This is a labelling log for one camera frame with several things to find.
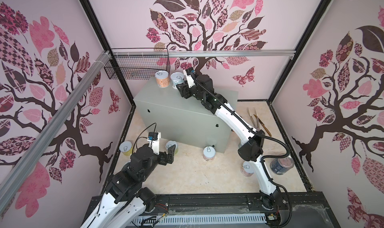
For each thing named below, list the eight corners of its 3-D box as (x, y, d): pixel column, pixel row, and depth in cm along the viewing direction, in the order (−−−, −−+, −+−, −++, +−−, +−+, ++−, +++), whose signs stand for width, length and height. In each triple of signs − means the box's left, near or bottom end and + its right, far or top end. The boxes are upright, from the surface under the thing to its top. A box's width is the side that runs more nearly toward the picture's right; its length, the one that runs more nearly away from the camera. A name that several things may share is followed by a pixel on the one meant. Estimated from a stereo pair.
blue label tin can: (272, 175, 85) (281, 168, 76) (268, 161, 90) (275, 153, 82) (287, 175, 85) (297, 168, 76) (281, 161, 90) (290, 153, 82)
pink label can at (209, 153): (203, 161, 90) (203, 157, 85) (203, 151, 95) (203, 146, 90) (215, 161, 90) (216, 157, 85) (214, 151, 95) (215, 146, 90)
